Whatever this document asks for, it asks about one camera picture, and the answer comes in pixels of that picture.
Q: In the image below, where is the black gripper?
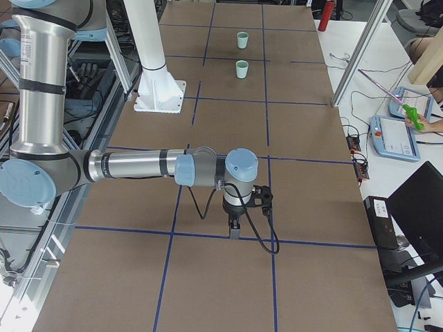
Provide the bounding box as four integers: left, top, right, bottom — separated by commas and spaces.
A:
222, 199, 246, 239

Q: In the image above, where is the mint green cup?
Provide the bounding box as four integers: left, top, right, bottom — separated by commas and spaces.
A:
235, 60, 248, 79
237, 31, 248, 49

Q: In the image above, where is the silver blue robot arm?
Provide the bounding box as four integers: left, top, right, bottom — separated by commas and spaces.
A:
1, 1, 258, 239

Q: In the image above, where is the person hand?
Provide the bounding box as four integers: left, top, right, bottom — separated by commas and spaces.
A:
418, 115, 443, 133

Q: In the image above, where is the brown paper table cover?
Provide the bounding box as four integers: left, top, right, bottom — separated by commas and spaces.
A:
35, 1, 397, 331

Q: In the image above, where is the near orange black power strip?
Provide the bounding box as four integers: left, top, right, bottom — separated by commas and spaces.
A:
352, 153, 370, 183

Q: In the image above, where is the orange black power strip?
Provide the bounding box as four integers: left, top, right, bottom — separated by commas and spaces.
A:
346, 134, 361, 154
352, 153, 370, 183

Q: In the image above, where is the black computer box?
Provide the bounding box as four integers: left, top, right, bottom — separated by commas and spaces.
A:
363, 196, 399, 250

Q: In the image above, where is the far orange black power strip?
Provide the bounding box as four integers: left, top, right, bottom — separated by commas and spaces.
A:
346, 134, 361, 154

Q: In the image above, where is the near teach pendant tablet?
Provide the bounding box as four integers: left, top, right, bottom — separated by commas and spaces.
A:
370, 115, 421, 162

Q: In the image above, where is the teach pendant tablet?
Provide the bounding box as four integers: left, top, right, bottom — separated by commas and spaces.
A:
370, 115, 421, 162
388, 86, 434, 120

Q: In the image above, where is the black monitor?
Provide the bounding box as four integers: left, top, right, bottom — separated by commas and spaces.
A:
388, 161, 442, 258

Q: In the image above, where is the far teach pendant tablet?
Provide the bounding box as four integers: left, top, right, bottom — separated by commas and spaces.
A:
388, 86, 434, 120

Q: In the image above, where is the red bottle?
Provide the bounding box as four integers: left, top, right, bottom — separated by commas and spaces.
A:
318, 0, 335, 32

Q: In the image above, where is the wooden board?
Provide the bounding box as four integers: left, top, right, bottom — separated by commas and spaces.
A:
408, 28, 443, 85

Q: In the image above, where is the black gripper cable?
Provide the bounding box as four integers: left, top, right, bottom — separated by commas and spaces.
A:
188, 182, 280, 256

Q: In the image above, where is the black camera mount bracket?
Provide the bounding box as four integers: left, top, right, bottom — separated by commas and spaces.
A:
248, 185, 273, 208

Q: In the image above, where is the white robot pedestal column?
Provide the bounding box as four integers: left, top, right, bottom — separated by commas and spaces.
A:
124, 0, 186, 114

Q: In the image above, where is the green handled pointer stick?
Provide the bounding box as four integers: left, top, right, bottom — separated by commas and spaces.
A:
358, 69, 424, 131

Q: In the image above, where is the aluminium frame post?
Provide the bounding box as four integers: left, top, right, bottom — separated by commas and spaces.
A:
332, 0, 392, 107

